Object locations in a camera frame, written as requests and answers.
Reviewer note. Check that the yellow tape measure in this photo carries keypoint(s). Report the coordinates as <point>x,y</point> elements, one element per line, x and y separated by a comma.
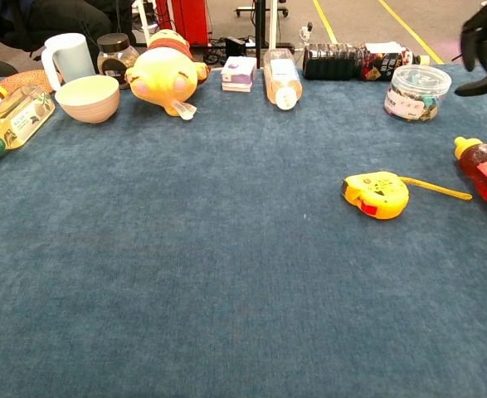
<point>376,195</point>

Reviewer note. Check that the clear jar of clips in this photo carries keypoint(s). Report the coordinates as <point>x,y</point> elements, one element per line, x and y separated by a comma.
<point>413,95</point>

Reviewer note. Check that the honey bottle yellow cap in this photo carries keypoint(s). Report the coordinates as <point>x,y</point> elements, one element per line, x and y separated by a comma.
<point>483,166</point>

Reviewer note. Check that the dark drink bottle red label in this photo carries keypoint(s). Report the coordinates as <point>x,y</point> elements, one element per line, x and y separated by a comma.
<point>330,62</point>

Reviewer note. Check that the white plug adapter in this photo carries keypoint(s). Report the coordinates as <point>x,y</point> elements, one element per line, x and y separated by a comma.
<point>306,31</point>

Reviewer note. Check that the clear peach drink bottle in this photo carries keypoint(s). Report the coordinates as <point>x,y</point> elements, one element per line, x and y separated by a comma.
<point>282,79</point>

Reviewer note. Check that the white pole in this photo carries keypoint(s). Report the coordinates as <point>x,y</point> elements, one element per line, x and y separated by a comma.
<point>273,25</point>

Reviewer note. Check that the rolling stand base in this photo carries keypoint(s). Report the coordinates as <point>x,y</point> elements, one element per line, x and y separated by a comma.
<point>251,10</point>

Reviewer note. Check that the black power adapter box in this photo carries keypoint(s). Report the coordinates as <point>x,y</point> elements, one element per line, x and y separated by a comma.
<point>235,46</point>

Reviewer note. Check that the small purple white box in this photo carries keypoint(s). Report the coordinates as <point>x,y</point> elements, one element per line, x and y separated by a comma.
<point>239,72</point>

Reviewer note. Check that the red cabinet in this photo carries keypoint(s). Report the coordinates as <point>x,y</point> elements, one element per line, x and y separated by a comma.
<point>185,20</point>

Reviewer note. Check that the yellow plush toy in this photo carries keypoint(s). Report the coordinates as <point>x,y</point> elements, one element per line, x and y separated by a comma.
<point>164,79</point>

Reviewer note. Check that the glass jar black lid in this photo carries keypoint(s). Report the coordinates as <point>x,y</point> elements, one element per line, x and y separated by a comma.
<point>116,58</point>

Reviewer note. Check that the blue table mat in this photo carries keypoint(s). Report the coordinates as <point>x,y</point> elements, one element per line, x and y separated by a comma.
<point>185,248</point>

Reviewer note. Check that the beige bowl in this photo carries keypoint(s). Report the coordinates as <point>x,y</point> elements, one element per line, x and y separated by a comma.
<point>87,103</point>

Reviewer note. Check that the person in black trousers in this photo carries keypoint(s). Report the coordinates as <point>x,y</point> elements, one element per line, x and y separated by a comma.
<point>52,20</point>

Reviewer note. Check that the round woven coaster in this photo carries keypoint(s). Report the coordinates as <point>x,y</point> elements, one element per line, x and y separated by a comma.
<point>27,79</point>

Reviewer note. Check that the yellow tea bottle green label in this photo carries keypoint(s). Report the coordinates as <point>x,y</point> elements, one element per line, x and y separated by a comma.
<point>15,116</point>

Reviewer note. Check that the white metal frame leg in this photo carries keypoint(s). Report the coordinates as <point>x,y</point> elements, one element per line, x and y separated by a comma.
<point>143,20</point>

